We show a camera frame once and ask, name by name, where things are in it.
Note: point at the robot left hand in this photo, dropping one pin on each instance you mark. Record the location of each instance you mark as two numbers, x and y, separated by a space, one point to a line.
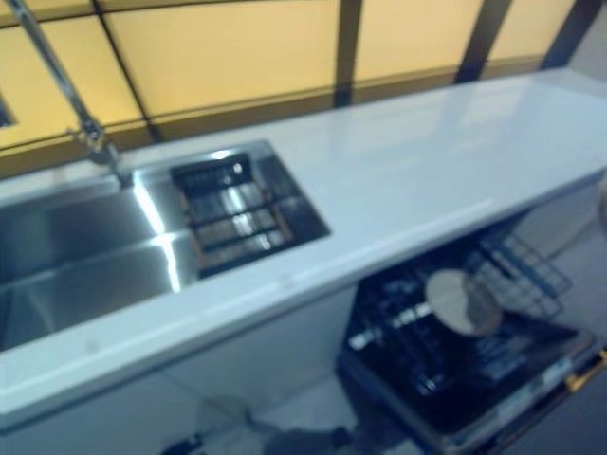
182 446

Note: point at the built-in dishwasher with open door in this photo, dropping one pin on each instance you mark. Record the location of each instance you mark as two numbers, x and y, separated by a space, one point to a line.
498 407

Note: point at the white cabinet door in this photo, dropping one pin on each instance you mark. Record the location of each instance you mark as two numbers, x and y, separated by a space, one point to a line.
71 436
284 351

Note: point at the silver robot left leg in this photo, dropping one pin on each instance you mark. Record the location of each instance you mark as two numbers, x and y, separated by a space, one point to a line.
303 445

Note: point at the stainless steel kitchen sink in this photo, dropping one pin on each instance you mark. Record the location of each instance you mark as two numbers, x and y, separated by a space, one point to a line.
85 246

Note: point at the black dish drying rack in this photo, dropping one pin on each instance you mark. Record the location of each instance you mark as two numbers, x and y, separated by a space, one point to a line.
232 218

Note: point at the chrome pull-down faucet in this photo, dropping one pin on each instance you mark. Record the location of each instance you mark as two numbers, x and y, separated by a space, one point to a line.
80 114

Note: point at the yellow window with dark frame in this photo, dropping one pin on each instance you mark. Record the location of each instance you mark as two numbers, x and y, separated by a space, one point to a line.
237 57

